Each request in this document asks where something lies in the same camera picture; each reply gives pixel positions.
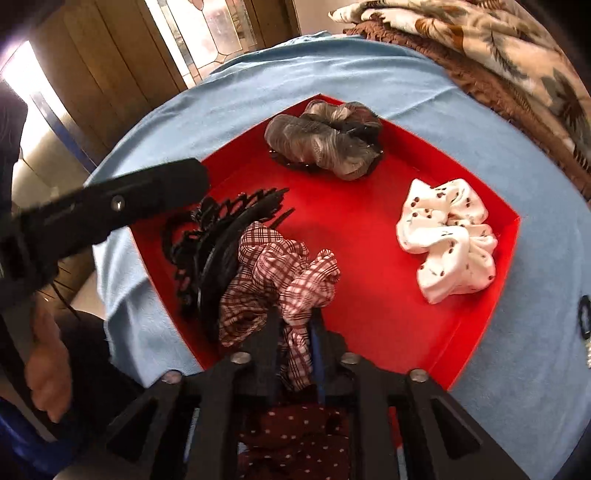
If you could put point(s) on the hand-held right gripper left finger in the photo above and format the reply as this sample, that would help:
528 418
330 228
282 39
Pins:
263 350

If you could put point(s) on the red polka dot scrunchie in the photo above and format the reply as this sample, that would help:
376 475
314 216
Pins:
295 443

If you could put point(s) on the black claw hair clip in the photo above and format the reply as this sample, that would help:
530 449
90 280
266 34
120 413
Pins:
184 249

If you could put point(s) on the light blue towel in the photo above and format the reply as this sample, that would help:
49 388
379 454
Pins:
531 369

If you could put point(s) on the floral leaf print blanket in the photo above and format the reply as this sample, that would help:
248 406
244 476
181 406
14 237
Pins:
485 41

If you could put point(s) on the white cherry print scrunchie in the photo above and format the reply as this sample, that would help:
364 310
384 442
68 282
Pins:
443 240

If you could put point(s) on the brown quilted blanket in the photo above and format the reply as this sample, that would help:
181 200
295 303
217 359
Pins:
485 97

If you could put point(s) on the wooden door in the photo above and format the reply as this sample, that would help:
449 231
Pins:
106 60

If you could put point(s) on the grey organza scrunchie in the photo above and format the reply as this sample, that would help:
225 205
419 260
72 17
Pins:
314 138

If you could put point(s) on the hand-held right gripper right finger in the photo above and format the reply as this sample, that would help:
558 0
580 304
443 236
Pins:
316 350

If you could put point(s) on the stained glass window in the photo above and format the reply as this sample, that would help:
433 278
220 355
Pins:
207 32

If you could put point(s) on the red tray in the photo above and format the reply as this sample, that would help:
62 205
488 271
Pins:
360 207

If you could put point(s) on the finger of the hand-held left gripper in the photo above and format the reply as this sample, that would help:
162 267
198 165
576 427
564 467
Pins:
138 194

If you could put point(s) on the black scrunchie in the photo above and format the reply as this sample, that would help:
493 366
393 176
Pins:
358 127

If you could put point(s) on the red plaid scrunchie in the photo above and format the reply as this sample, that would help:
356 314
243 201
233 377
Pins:
272 272

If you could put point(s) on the person's dark clothing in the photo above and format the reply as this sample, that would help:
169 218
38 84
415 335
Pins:
92 350

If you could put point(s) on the person's left hand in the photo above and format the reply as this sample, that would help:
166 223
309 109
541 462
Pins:
48 364

